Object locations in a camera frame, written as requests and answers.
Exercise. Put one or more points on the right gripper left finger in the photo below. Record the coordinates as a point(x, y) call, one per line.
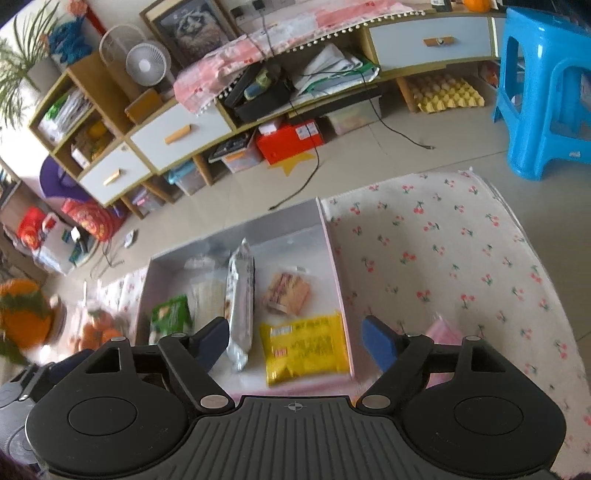
point(189, 359)

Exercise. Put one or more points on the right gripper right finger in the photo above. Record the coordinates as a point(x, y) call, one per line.
point(401, 358)

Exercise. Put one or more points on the green cartoon snack bag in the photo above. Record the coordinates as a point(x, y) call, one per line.
point(169, 317)

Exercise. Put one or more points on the pink wafer snack packet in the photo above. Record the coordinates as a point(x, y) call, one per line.
point(442, 363)

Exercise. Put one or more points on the silver cookie snack bag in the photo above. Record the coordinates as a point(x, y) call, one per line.
point(239, 305)

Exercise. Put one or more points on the clear rice cracker packet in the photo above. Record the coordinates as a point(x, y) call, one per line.
point(207, 281)

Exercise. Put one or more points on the yellow snack packet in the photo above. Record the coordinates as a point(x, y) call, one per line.
point(304, 348)

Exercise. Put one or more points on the pink cardboard box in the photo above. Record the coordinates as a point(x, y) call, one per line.
point(272, 270)

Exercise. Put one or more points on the brown biscuit clear packet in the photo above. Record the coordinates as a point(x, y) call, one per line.
point(287, 293)

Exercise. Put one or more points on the glass jar with tangerines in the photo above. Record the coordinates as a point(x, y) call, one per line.
point(93, 324)

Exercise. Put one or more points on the large orange fruit decoration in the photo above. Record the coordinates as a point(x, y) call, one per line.
point(26, 319)

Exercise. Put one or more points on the cherry print tablecloth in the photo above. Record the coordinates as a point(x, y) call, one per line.
point(438, 253)

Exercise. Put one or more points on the red round lantern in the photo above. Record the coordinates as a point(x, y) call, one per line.
point(99, 222)

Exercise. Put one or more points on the clear plastic storage bin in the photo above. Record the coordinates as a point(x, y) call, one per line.
point(237, 155)

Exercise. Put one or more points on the wooden tv cabinet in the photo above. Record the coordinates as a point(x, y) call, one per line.
point(108, 156)

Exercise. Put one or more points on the red box under cabinet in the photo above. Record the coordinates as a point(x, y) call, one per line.
point(289, 141)

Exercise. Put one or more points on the yellow egg tray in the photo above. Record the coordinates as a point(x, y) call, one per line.
point(435, 94)

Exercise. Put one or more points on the black tray on shelf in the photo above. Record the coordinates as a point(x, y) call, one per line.
point(262, 88)

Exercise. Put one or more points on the small white desk fan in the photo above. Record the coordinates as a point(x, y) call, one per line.
point(149, 63)

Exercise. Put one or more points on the blue plastic stool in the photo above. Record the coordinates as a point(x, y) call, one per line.
point(544, 57)

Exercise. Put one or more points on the framed cat picture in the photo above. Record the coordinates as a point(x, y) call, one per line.
point(190, 29)

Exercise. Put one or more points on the pink cherry cloth on cabinet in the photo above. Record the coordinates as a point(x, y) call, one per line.
point(277, 41)

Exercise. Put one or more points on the orange fruit on cabinet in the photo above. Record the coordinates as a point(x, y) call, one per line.
point(478, 6)

